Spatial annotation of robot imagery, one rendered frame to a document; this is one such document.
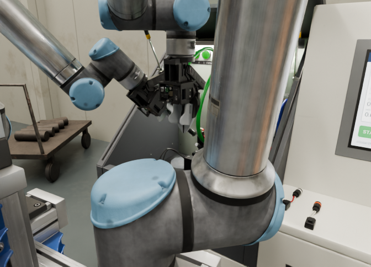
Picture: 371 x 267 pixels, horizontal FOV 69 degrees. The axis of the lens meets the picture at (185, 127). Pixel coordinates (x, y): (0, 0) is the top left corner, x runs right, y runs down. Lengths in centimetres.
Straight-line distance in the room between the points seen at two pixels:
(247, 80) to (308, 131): 70
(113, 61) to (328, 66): 65
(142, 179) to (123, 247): 9
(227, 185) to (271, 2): 21
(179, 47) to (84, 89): 24
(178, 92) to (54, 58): 29
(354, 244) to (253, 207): 47
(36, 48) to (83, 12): 352
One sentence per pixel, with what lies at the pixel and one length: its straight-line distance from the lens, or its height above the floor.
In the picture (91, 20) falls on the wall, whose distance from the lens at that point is 408.
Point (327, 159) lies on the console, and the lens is 97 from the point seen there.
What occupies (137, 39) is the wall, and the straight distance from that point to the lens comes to 358.
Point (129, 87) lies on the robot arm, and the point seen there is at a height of 131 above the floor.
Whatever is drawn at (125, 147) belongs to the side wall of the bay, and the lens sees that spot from 123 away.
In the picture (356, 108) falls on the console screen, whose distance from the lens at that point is 95.
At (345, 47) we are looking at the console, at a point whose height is 142.
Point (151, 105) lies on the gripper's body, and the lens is 84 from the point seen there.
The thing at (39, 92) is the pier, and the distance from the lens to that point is 472.
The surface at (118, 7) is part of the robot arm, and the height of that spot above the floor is 150.
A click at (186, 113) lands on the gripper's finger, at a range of 74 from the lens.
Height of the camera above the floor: 144
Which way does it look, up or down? 18 degrees down
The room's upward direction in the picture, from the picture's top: straight up
